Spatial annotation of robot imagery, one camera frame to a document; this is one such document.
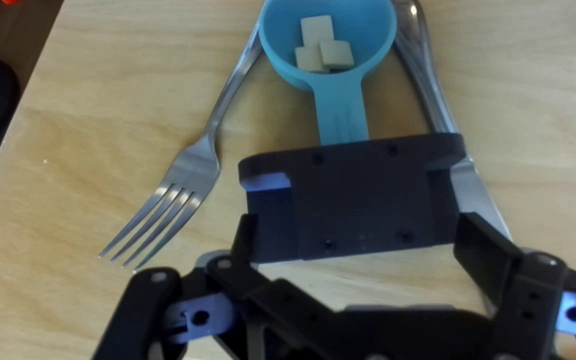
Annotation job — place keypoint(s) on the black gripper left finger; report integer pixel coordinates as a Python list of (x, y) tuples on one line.
[(249, 314)]

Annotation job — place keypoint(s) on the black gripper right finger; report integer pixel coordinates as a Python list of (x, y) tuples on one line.
[(533, 293)]

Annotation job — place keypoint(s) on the blue measuring spoon with holder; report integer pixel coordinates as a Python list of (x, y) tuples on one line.
[(348, 194)]

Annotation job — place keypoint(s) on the letter blocks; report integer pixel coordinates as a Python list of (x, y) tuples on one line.
[(321, 51)]

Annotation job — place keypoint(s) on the silver fork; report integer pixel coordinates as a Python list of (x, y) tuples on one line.
[(186, 182)]

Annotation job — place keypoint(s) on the silver table knife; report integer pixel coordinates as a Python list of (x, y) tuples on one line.
[(415, 53)]

